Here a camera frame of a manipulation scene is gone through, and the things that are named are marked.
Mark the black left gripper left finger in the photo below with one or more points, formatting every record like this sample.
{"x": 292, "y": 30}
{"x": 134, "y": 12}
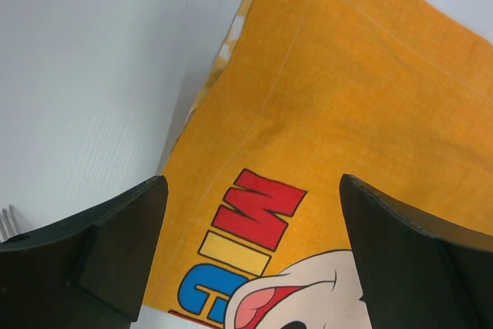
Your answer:
{"x": 89, "y": 270}

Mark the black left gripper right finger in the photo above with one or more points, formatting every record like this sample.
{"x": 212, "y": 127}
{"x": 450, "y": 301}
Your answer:
{"x": 416, "y": 270}

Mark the green handled fork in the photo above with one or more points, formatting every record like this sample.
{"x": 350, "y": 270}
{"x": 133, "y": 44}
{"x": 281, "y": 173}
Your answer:
{"x": 14, "y": 226}

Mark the orange cartoon mouse placemat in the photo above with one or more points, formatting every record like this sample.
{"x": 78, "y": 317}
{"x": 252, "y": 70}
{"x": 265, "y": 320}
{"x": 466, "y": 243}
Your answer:
{"x": 391, "y": 91}

